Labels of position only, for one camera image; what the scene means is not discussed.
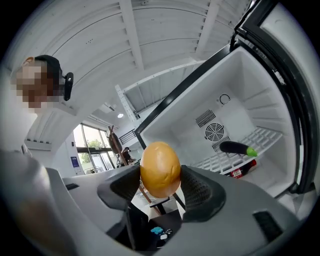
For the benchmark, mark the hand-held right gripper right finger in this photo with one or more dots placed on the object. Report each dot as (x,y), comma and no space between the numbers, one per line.
(212,195)

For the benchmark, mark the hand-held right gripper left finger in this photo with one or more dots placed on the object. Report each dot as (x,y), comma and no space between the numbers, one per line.
(117,190)

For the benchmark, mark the black mini fridge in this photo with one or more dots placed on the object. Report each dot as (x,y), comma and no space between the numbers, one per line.
(250,75)

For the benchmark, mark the dark soda bottle red label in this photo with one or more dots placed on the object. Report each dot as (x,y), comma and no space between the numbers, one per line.
(241,171)

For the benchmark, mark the glass entrance doors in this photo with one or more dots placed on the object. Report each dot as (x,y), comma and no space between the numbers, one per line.
(92,147)

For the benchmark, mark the dark purple eggplant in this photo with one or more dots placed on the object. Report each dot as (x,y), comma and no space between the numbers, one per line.
(233,147)

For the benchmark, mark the black mesh office chair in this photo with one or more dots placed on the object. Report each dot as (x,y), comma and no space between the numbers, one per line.
(165,220)

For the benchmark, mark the small blue crumpled item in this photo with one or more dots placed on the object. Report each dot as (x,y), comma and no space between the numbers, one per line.
(156,230)

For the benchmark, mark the bunch of keys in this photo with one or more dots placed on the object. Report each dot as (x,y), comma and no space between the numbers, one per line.
(168,231)

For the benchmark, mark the white earbuds case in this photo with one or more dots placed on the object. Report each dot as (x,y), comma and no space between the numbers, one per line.
(163,236)

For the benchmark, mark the person's head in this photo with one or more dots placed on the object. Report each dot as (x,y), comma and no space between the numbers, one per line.
(32,85)

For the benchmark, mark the blue wall poster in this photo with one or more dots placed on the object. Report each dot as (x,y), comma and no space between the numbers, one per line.
(75,164)

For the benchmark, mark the black head-worn camera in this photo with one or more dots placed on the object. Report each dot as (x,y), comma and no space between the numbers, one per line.
(68,86)

